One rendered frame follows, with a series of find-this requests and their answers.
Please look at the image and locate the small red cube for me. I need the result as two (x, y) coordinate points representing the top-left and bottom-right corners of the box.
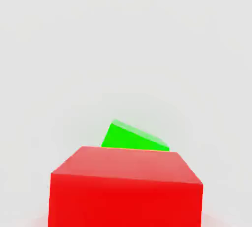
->
(47, 145), (204, 227)

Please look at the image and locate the small green cube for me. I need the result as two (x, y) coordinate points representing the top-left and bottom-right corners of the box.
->
(101, 119), (170, 152)

